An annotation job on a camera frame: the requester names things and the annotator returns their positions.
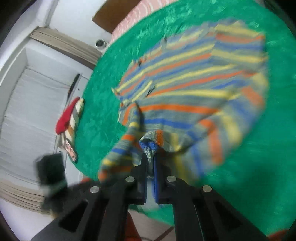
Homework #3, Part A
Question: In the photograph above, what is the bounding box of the white round camera device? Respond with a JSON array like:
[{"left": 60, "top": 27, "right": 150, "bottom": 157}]
[{"left": 95, "top": 39, "right": 107, "bottom": 51}]

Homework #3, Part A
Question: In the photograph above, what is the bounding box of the green floral bedspread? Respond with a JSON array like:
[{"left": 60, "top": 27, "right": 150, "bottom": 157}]
[{"left": 75, "top": 1, "right": 295, "bottom": 235}]

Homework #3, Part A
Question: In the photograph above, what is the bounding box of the striped brown white pillow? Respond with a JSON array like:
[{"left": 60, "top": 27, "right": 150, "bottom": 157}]
[{"left": 60, "top": 97, "right": 85, "bottom": 146}]

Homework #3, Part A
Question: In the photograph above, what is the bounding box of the striped knit sweater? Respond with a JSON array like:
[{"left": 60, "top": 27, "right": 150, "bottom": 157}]
[{"left": 98, "top": 20, "right": 268, "bottom": 184}]

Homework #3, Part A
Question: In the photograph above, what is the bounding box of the orange rug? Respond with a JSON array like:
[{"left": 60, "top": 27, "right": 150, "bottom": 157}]
[{"left": 125, "top": 212, "right": 142, "bottom": 241}]

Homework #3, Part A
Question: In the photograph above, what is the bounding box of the beige curtain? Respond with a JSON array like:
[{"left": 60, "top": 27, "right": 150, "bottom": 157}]
[{"left": 30, "top": 27, "right": 102, "bottom": 69}]

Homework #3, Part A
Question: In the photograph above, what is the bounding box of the pink striped bed sheet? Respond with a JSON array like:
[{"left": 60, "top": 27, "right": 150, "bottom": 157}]
[{"left": 110, "top": 0, "right": 176, "bottom": 44}]

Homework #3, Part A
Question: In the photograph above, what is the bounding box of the red folded garment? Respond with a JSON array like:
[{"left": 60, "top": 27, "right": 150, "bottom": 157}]
[{"left": 55, "top": 97, "right": 80, "bottom": 135}]

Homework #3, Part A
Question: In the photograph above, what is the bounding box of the brown wooden headboard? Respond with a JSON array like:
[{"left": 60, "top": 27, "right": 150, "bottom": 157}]
[{"left": 92, "top": 0, "right": 140, "bottom": 34}]

